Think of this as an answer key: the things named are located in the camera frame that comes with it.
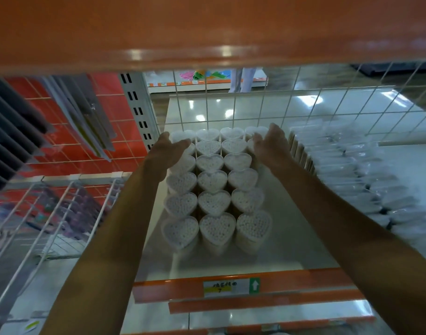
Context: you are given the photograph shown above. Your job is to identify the person's left hand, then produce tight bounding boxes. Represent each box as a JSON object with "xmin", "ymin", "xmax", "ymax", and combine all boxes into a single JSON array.
[{"xmin": 144, "ymin": 131, "xmax": 192, "ymax": 184}]

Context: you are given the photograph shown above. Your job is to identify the person's right hand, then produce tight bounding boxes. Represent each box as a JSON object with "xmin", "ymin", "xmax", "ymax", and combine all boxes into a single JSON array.
[{"xmin": 252, "ymin": 122, "xmax": 294, "ymax": 174}]

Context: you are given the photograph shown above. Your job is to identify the white shelf orange rail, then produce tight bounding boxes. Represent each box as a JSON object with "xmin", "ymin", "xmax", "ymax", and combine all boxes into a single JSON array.
[{"xmin": 132, "ymin": 144, "xmax": 426, "ymax": 304}]

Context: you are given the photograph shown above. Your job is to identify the white shelf board orange rim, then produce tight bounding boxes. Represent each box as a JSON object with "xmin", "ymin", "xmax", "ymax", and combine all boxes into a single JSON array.
[
  {"xmin": 0, "ymin": 240, "xmax": 140, "ymax": 335},
  {"xmin": 120, "ymin": 300, "xmax": 378, "ymax": 335},
  {"xmin": 0, "ymin": 0, "xmax": 426, "ymax": 77},
  {"xmin": 168, "ymin": 288, "xmax": 367, "ymax": 315}
]

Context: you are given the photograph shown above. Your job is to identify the person's left forearm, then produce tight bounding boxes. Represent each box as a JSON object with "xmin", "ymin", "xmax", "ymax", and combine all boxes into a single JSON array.
[{"xmin": 40, "ymin": 167, "xmax": 165, "ymax": 335}]

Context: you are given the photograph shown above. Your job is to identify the person's right forearm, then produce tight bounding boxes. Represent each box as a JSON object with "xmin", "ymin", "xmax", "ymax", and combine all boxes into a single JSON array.
[{"xmin": 275, "ymin": 160, "xmax": 426, "ymax": 335}]

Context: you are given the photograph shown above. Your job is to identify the distant white orange shelf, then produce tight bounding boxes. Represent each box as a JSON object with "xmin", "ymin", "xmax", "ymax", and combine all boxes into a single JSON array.
[{"xmin": 145, "ymin": 67, "xmax": 269, "ymax": 94}]

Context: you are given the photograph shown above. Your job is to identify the hanging dark packaged items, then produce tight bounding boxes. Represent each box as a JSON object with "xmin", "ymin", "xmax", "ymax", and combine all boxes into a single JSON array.
[
  {"xmin": 0, "ymin": 78, "xmax": 57, "ymax": 154},
  {"xmin": 42, "ymin": 74, "xmax": 118, "ymax": 163}
]

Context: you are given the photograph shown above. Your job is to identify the pile of toothbrush packs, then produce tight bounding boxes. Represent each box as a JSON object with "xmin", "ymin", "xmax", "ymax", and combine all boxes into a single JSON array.
[{"xmin": 0, "ymin": 184, "xmax": 119, "ymax": 255}]

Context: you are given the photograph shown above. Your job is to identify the price label green arrow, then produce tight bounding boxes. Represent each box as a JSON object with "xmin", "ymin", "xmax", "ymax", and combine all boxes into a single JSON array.
[{"xmin": 203, "ymin": 277, "xmax": 262, "ymax": 299}]

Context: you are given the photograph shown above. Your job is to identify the white slotted shelf post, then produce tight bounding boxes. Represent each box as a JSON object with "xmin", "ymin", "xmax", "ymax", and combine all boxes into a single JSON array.
[{"xmin": 118, "ymin": 71, "xmax": 161, "ymax": 152}]

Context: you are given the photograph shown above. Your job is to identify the white wire basket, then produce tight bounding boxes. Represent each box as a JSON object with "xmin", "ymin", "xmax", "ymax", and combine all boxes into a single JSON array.
[{"xmin": 0, "ymin": 172, "xmax": 133, "ymax": 325}]

